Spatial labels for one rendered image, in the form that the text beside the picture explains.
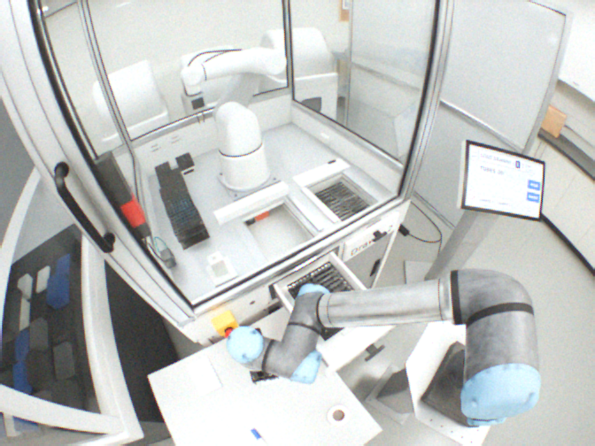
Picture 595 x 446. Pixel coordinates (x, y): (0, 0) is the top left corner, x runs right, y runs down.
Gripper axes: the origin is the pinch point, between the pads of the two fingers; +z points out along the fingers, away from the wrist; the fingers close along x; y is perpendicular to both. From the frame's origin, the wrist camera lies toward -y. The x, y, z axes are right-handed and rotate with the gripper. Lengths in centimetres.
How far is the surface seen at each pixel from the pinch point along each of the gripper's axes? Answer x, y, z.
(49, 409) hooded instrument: -50, 14, -40
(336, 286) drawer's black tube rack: 30.7, -17.6, -5.5
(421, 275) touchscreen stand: 119, -40, 78
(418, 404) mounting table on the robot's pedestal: 43, 32, 6
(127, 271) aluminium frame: -21, -15, -45
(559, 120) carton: 338, -78, -29
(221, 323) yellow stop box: -9.4, -14.2, -9.4
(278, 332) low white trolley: 7.0, -11.8, 5.6
